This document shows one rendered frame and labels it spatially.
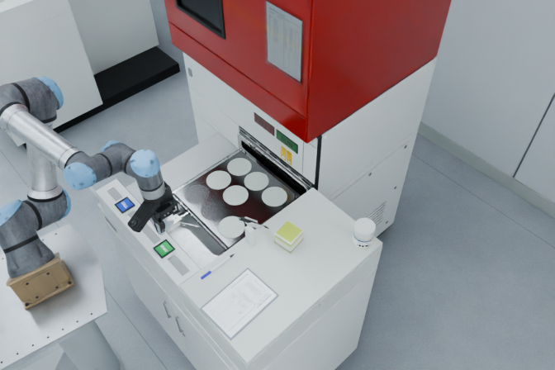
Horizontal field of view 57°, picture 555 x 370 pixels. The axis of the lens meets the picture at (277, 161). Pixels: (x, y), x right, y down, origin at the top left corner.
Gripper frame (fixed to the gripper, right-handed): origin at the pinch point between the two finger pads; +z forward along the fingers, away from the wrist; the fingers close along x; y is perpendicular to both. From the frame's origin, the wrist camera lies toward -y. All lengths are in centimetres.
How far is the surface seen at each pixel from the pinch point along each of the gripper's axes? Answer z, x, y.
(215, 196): 15.9, 10.7, 29.9
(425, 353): 106, -73, 82
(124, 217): 9.8, 21.5, -2.9
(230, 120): 10, 35, 58
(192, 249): 17.9, -1.5, 9.7
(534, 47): 12, -27, 206
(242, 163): 16, 17, 49
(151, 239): 10.2, 6.8, -0.9
